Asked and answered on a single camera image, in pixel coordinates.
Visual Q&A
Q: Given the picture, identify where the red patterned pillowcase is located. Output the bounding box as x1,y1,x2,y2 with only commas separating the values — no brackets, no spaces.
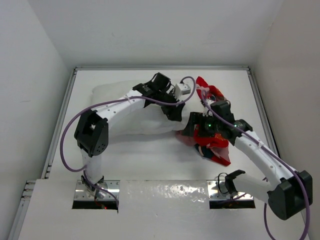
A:
175,76,231,166

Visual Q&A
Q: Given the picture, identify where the white pillow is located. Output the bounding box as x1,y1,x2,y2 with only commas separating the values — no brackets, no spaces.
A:
90,79,203,137

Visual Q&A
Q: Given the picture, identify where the aluminium table frame rail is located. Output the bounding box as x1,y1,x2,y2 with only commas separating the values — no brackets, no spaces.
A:
247,67,280,157

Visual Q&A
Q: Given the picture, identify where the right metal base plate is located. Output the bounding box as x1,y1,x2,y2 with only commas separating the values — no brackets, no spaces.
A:
207,179,254,201

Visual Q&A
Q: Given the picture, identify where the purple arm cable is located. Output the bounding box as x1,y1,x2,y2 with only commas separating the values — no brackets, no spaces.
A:
201,91,312,240
60,76,197,208

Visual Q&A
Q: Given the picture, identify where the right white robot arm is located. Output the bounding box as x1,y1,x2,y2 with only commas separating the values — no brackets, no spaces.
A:
182,100,313,220

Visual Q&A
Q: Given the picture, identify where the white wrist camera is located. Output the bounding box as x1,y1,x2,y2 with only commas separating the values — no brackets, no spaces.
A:
174,83,191,98
202,107,213,117

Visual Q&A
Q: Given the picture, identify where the metal base plate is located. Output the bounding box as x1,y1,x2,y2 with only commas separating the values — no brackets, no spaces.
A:
207,179,254,201
73,180,120,201

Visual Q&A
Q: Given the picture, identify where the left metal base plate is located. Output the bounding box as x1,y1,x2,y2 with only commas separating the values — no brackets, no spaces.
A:
73,180,120,201

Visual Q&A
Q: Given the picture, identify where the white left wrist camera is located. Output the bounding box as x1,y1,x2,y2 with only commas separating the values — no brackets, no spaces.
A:
174,83,191,98

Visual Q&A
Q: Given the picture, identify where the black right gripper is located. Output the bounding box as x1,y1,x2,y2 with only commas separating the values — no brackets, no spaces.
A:
181,111,222,137

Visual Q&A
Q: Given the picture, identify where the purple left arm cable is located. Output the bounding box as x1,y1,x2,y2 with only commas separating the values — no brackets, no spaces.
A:
60,76,197,208

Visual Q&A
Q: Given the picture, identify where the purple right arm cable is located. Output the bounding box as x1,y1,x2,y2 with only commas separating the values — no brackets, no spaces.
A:
201,91,312,240

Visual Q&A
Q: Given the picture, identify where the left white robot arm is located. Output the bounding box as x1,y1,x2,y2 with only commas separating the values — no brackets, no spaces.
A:
74,72,192,192

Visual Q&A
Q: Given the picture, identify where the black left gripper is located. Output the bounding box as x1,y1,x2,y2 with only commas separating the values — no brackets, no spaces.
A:
155,88,185,121

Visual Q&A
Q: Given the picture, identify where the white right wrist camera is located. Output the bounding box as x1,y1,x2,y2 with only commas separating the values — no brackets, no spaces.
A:
202,107,213,117

